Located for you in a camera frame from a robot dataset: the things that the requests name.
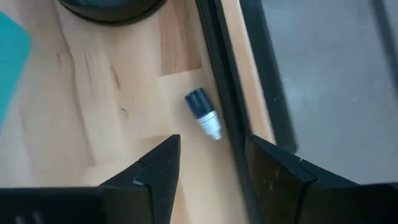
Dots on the small dark dropper bottle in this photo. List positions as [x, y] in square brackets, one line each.
[199, 102]

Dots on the black frame strut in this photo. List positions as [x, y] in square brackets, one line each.
[264, 62]

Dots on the black round lamp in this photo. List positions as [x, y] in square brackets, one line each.
[93, 15]

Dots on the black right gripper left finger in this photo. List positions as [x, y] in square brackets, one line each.
[155, 186]

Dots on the teal translucent plastic bin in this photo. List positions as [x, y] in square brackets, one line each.
[12, 62]

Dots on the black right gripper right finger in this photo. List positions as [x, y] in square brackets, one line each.
[280, 186]

